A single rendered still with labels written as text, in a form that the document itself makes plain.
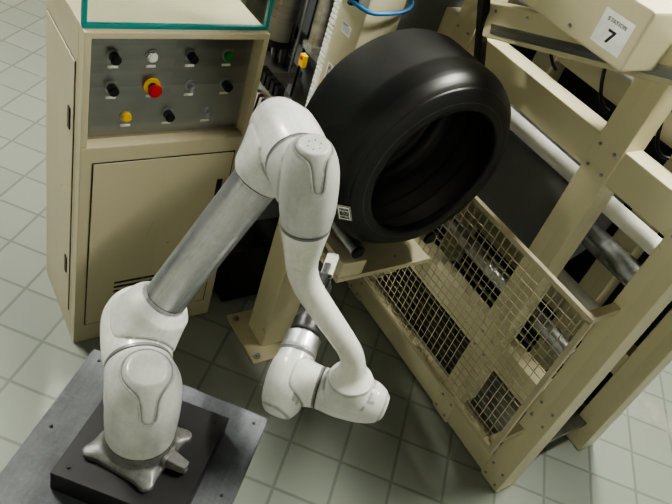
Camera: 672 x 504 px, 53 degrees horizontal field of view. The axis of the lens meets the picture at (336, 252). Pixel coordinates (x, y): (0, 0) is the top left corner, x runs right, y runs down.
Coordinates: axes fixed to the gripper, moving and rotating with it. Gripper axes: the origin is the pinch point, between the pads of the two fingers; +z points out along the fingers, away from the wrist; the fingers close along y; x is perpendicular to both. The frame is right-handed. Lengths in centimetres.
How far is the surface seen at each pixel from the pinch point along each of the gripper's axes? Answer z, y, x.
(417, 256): 32, 40, 12
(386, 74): 40, -30, 8
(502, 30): 81, -11, 30
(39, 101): 112, 78, -218
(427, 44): 54, -28, 15
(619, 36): 52, -36, 61
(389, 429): -4, 115, 4
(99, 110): 28, -19, -78
